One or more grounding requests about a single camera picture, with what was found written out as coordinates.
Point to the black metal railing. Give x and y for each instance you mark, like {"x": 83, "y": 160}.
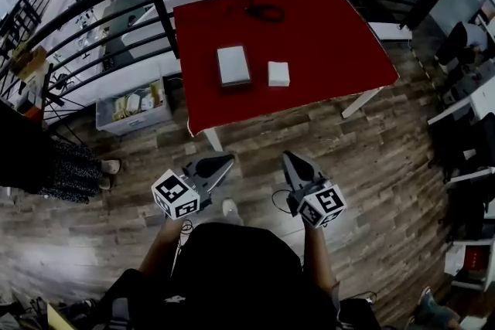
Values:
{"x": 160, "y": 4}

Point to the red tablecloth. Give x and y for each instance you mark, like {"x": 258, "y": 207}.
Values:
{"x": 309, "y": 50}

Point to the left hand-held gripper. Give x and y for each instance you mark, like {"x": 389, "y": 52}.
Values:
{"x": 176, "y": 197}

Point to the clear plastic storage bin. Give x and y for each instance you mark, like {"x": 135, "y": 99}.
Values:
{"x": 133, "y": 116}

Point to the black office chair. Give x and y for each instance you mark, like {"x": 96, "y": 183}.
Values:
{"x": 460, "y": 42}
{"x": 464, "y": 150}

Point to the black tripod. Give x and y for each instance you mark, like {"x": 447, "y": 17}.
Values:
{"x": 46, "y": 89}

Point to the person's white shoe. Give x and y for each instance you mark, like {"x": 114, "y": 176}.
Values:
{"x": 230, "y": 206}

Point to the white desk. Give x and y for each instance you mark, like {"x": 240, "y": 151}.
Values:
{"x": 479, "y": 100}

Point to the person's left forearm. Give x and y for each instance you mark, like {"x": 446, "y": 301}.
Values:
{"x": 160, "y": 247}

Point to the cardboard box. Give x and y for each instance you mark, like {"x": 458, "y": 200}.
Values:
{"x": 31, "y": 62}

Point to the grey box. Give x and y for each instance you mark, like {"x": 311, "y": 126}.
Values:
{"x": 232, "y": 65}

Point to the small white box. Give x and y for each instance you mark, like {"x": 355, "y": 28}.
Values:
{"x": 278, "y": 73}

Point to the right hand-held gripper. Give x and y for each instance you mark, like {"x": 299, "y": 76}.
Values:
{"x": 321, "y": 205}

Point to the person's right forearm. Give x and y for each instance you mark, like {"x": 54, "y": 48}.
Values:
{"x": 319, "y": 259}

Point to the person's black shirt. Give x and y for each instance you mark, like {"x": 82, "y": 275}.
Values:
{"x": 232, "y": 274}

